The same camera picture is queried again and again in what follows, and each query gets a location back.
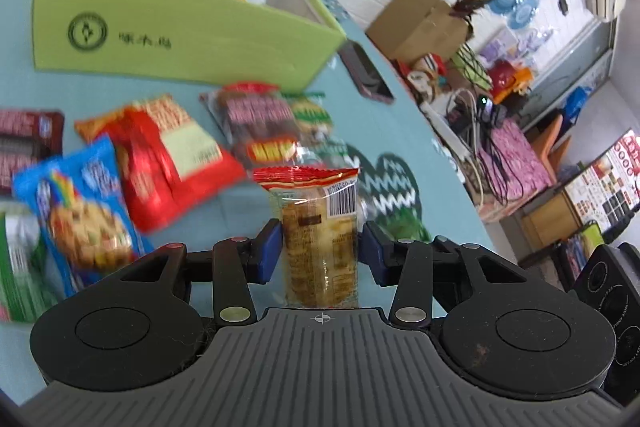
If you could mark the clear pastry packet red top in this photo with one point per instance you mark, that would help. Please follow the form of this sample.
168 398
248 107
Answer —
320 247

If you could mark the blue bag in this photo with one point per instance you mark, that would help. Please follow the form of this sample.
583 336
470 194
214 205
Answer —
577 104

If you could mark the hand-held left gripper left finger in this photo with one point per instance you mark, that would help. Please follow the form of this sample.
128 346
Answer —
267 252

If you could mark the clear brown cake packet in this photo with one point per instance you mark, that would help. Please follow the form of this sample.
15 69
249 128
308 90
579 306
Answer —
255 117

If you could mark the dark brown snack packet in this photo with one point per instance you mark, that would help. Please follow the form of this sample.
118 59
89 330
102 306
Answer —
25 132

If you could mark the wooden chair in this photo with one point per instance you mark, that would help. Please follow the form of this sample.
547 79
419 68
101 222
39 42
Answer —
552 139

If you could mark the pink floral cloth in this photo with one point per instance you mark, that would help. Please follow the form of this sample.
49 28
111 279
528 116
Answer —
520 157

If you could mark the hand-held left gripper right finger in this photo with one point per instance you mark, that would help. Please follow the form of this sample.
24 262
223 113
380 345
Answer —
374 252

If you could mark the printed menu poster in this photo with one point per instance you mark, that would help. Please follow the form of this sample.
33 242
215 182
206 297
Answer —
607 187

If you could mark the teal tablecloth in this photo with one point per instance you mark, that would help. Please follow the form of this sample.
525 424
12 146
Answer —
440 187

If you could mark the wooden cabinet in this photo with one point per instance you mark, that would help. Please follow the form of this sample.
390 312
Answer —
550 222

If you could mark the green white snack packet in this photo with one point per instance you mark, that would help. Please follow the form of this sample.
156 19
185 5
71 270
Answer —
310 117

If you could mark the phone in pink case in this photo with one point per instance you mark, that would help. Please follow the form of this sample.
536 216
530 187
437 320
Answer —
365 72

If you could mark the lime green cardboard box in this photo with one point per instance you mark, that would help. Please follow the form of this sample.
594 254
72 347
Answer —
175 32

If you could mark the brown cardboard box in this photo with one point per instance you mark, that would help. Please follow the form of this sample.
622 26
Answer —
410 27

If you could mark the medium blue paper fan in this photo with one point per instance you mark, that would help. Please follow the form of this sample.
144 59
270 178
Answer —
522 16

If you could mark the white power strip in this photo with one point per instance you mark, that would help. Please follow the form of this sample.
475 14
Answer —
447 132

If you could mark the blue cookie packet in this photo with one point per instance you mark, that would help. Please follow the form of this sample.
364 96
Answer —
80 207

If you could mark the black wall hook rack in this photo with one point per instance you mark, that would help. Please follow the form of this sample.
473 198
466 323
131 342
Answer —
563 2

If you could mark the green candy packet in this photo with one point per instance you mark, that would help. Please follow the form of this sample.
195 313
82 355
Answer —
407 224

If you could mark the red snack packet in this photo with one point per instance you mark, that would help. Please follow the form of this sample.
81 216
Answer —
150 167

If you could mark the red white plush toy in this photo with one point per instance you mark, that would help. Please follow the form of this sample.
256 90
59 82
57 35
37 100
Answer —
425 77

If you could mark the orange bag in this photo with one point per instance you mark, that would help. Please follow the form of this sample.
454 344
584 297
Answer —
521 83

